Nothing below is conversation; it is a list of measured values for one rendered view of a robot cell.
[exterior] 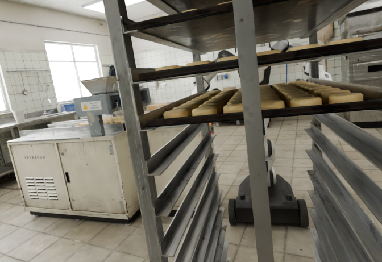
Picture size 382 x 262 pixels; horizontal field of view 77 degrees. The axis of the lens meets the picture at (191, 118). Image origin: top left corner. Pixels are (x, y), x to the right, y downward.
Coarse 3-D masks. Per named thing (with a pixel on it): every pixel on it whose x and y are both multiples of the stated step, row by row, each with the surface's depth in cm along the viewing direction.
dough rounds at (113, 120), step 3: (105, 117) 260; (108, 117) 257; (111, 117) 253; (114, 117) 253; (117, 117) 246; (120, 117) 244; (123, 117) 241; (105, 120) 233; (108, 120) 229; (111, 120) 225; (114, 120) 223; (117, 120) 222; (120, 120) 218; (123, 120) 215; (81, 123) 235; (84, 123) 231; (87, 123) 228; (105, 123) 218; (108, 123) 218; (111, 123) 216; (114, 123) 216; (123, 123) 211
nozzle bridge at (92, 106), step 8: (144, 88) 248; (88, 96) 196; (96, 96) 193; (104, 96) 191; (112, 96) 211; (144, 96) 255; (80, 104) 200; (88, 104) 197; (96, 104) 195; (104, 104) 192; (112, 104) 211; (80, 112) 201; (88, 112) 199; (96, 112) 196; (104, 112) 194; (112, 112) 197; (88, 120) 201; (96, 120) 198; (96, 128) 200
